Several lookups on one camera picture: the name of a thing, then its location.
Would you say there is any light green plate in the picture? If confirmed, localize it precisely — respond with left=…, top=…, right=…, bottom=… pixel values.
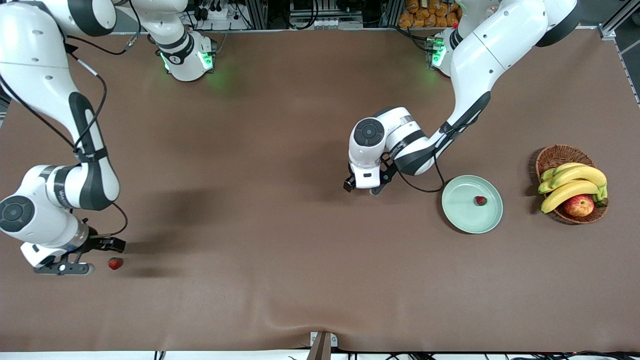
left=441, top=174, right=504, bottom=235

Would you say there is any brown table cloth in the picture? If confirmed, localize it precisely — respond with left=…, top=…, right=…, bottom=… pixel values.
left=0, top=29, right=640, bottom=353

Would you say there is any brown support bar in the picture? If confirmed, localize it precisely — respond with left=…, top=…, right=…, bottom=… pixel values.
left=306, top=332, right=333, bottom=360

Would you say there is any yellow banana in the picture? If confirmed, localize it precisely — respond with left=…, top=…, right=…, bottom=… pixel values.
left=540, top=180, right=600, bottom=215
left=540, top=162, right=587, bottom=182
left=538, top=165, right=608, bottom=197

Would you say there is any brown wicker basket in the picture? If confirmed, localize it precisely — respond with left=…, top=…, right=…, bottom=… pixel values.
left=535, top=144, right=609, bottom=225

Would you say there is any red apple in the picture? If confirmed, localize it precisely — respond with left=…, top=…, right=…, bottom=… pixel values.
left=563, top=194, right=595, bottom=218

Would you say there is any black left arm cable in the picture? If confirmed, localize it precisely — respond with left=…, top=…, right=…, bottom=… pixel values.
left=387, top=122, right=447, bottom=194

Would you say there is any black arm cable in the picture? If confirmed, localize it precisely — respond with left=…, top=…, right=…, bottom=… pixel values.
left=387, top=122, right=447, bottom=194
left=0, top=30, right=143, bottom=238

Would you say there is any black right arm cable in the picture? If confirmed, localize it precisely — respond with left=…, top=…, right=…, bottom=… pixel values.
left=0, top=30, right=143, bottom=238

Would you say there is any metal table bracket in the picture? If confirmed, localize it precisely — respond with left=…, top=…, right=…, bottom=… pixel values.
left=310, top=332, right=339, bottom=348

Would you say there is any aluminium frame post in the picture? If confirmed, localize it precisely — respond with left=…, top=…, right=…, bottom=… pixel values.
left=380, top=0, right=403, bottom=28
left=244, top=0, right=269, bottom=31

